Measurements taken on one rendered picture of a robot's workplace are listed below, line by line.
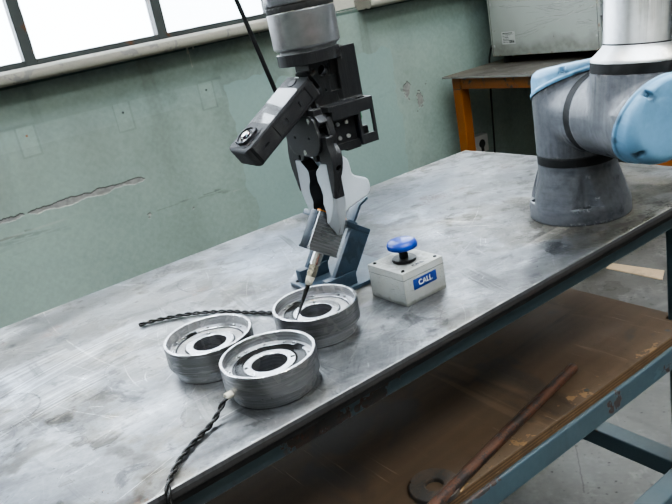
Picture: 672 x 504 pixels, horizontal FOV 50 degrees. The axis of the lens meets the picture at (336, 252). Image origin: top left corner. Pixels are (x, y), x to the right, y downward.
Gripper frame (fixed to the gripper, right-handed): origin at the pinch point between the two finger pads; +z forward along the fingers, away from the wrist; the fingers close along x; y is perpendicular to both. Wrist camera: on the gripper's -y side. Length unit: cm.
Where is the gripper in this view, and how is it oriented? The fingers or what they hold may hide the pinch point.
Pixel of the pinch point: (326, 224)
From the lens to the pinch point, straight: 85.0
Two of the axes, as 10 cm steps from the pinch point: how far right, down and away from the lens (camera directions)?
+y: 8.1, -3.3, 4.8
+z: 1.9, 9.2, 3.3
